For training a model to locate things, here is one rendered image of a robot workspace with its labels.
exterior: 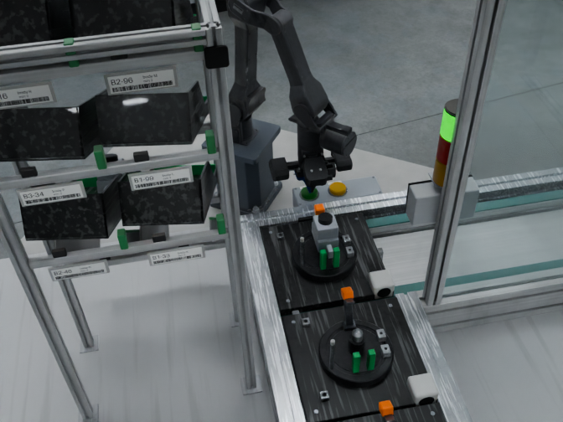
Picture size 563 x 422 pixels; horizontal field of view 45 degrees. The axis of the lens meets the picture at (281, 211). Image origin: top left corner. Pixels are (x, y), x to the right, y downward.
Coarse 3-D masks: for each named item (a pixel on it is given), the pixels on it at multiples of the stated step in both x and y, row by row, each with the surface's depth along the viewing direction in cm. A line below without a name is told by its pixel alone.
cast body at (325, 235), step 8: (320, 216) 138; (328, 216) 137; (312, 224) 142; (320, 224) 137; (328, 224) 137; (336, 224) 137; (312, 232) 142; (320, 232) 136; (328, 232) 137; (336, 232) 137; (320, 240) 138; (328, 240) 138; (336, 240) 138; (320, 248) 139; (328, 248) 138; (328, 256) 138
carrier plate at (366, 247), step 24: (336, 216) 155; (360, 216) 155; (264, 240) 150; (288, 240) 150; (360, 240) 150; (288, 264) 145; (360, 264) 145; (288, 288) 140; (312, 288) 140; (336, 288) 140; (360, 288) 140; (288, 312) 137
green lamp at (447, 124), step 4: (444, 112) 110; (444, 116) 110; (448, 116) 109; (452, 116) 108; (444, 120) 110; (448, 120) 109; (452, 120) 108; (444, 124) 110; (448, 124) 109; (452, 124) 109; (444, 128) 111; (448, 128) 110; (452, 128) 109; (440, 132) 113; (444, 132) 111; (448, 132) 110; (452, 132) 110; (444, 136) 112; (448, 136) 111; (448, 140) 111
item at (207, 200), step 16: (208, 176) 115; (128, 192) 105; (144, 192) 105; (160, 192) 105; (176, 192) 105; (192, 192) 105; (208, 192) 114; (128, 208) 106; (144, 208) 106; (160, 208) 106; (176, 208) 106; (192, 208) 106; (208, 208) 113; (128, 224) 107; (144, 224) 107; (160, 224) 107
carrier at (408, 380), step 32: (288, 320) 134; (320, 320) 134; (384, 320) 134; (320, 352) 126; (352, 352) 125; (384, 352) 124; (416, 352) 128; (320, 384) 124; (352, 384) 122; (384, 384) 123; (416, 384) 121; (320, 416) 119; (352, 416) 119
